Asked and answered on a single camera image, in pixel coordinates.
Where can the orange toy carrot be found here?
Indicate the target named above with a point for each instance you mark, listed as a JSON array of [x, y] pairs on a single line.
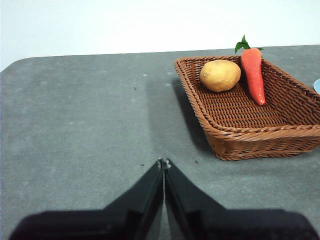
[[253, 72]]

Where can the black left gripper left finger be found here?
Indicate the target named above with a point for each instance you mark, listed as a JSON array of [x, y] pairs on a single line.
[[142, 195]]

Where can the brown wicker basket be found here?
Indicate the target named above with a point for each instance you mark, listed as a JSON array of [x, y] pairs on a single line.
[[245, 112]]

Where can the light blue plate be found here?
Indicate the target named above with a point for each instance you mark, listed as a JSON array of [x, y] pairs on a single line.
[[317, 86]]

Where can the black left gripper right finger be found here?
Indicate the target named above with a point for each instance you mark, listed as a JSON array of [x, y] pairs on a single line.
[[185, 195]]

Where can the yellow-brown potato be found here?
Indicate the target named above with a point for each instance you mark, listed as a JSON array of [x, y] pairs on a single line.
[[220, 75]]

